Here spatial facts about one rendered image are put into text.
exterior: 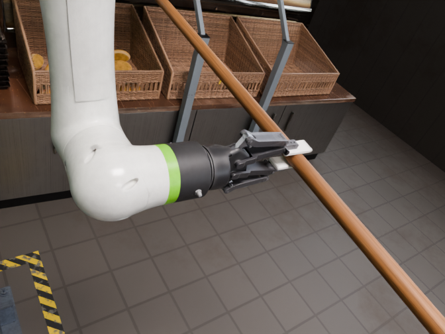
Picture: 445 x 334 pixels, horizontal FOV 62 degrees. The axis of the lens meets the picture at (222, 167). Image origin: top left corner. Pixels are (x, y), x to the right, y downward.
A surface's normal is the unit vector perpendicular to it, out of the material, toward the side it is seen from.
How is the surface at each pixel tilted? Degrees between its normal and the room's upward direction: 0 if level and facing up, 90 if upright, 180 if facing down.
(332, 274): 0
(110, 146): 11
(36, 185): 90
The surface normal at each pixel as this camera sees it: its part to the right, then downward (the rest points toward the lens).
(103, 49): 0.79, 0.48
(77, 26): 0.23, 0.66
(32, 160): 0.47, 0.66
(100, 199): 0.06, 0.36
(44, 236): 0.27, -0.74
